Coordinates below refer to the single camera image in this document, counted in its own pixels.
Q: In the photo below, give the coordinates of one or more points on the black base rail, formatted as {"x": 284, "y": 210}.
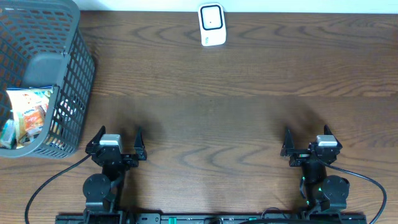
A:
{"x": 156, "y": 218}

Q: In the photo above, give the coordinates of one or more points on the white barcode scanner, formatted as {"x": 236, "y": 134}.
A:
{"x": 212, "y": 24}

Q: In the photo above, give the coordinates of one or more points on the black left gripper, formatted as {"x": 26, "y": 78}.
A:
{"x": 140, "y": 154}

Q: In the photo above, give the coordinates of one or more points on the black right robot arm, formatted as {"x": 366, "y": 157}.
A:
{"x": 324, "y": 193}

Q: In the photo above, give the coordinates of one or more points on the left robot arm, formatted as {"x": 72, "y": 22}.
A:
{"x": 103, "y": 191}

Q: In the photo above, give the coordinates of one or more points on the orange tissue pack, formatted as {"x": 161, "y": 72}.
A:
{"x": 33, "y": 120}

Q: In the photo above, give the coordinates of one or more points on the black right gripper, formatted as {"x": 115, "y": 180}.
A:
{"x": 300, "y": 155}

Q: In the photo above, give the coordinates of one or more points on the grey plastic mesh basket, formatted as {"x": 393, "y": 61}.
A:
{"x": 42, "y": 46}

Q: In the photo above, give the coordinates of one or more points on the yellow snack chip bag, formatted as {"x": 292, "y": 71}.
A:
{"x": 23, "y": 99}

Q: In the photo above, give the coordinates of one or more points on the teal tissue pack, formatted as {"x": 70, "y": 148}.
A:
{"x": 8, "y": 134}

